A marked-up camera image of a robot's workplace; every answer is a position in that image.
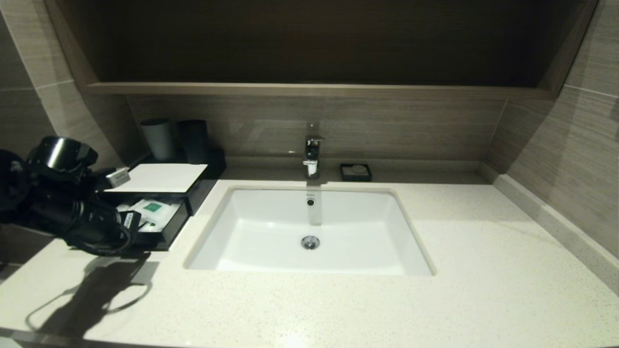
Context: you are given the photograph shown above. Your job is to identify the square shower cap packet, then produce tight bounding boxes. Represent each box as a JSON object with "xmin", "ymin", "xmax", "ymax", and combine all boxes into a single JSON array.
[{"xmin": 118, "ymin": 198, "xmax": 182, "ymax": 232}]

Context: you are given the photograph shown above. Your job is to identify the black glossy drawer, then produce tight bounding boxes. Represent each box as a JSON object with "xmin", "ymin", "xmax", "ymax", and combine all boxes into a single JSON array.
[{"xmin": 70, "ymin": 193, "xmax": 192, "ymax": 252}]

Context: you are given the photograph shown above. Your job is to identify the dark tumbler cup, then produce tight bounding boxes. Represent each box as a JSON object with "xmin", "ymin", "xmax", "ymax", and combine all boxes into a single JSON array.
[{"xmin": 177, "ymin": 119, "xmax": 210, "ymax": 165}]

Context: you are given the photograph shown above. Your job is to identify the black box white ribbed top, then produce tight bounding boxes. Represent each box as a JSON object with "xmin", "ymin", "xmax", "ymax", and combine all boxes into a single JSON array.
[{"xmin": 104, "ymin": 148, "xmax": 226, "ymax": 217}]

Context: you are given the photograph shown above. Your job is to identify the grey cup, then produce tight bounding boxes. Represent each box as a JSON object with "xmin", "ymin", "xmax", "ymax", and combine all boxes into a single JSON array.
[{"xmin": 140, "ymin": 118, "xmax": 177, "ymax": 161}]

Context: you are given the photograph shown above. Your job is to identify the white sink basin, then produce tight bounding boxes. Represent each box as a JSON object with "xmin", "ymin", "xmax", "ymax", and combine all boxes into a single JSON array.
[{"xmin": 184, "ymin": 186, "xmax": 436, "ymax": 277}]

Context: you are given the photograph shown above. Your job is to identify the chrome faucet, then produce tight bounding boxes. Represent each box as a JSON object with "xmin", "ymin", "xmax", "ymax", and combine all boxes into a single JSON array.
[{"xmin": 303, "ymin": 122, "xmax": 325, "ymax": 180}]

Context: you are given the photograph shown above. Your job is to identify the black soap dish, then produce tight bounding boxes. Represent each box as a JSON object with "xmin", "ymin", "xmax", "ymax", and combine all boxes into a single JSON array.
[{"xmin": 340, "ymin": 163, "xmax": 372, "ymax": 182}]

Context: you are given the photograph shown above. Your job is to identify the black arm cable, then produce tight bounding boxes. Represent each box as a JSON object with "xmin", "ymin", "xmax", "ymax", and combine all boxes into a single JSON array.
[{"xmin": 65, "ymin": 220, "xmax": 138, "ymax": 258}]

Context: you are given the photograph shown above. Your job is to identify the wooden wall shelf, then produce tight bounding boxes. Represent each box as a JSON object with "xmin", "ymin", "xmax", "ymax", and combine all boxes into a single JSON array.
[{"xmin": 44, "ymin": 0, "xmax": 599, "ymax": 100}]

